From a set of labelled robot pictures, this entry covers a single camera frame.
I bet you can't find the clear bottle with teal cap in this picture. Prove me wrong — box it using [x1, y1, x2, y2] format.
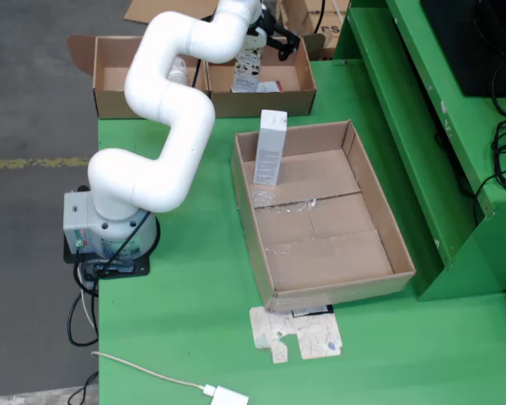
[168, 57, 189, 85]

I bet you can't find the black card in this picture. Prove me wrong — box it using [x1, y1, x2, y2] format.
[291, 304, 335, 318]

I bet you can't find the beige printed cardboard cutout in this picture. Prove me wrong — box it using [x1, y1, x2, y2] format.
[248, 305, 343, 365]

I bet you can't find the black cable bundle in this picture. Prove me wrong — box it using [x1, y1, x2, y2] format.
[471, 54, 506, 212]

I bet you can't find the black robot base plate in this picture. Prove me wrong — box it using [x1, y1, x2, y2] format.
[62, 234, 151, 279]

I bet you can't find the thin white cable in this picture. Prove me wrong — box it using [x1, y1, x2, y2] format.
[78, 269, 99, 332]

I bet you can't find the large shallow cardboard tray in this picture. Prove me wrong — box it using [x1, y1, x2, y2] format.
[230, 119, 417, 313]

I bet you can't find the small open cardboard box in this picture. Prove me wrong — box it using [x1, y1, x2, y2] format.
[123, 0, 223, 22]

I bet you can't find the green metal shelf unit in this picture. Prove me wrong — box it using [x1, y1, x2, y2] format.
[332, 0, 506, 303]

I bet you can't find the white USB cable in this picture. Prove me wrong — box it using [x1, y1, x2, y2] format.
[91, 350, 217, 397]

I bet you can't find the black power cable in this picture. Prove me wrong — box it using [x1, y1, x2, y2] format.
[67, 261, 100, 348]

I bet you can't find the stack of printed cardboard boxes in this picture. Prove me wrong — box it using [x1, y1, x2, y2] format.
[276, 0, 351, 60]

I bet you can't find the white power adapter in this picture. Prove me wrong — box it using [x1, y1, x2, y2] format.
[213, 385, 250, 405]

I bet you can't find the open brown cardboard box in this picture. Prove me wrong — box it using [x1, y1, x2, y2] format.
[204, 35, 326, 117]
[67, 34, 210, 119]

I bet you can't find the black monitor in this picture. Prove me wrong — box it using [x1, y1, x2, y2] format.
[419, 0, 506, 98]

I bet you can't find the long black cable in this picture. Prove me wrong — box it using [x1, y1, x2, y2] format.
[67, 58, 203, 405]

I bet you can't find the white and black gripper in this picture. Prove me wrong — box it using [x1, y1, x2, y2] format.
[244, 0, 301, 62]

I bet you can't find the grey robot controller box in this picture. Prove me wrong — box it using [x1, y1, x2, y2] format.
[62, 192, 96, 254]

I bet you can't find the plain white tall carton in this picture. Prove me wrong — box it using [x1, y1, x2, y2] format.
[252, 109, 288, 186]

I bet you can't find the cow print hand cream box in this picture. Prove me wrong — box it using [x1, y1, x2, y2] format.
[230, 46, 263, 94]

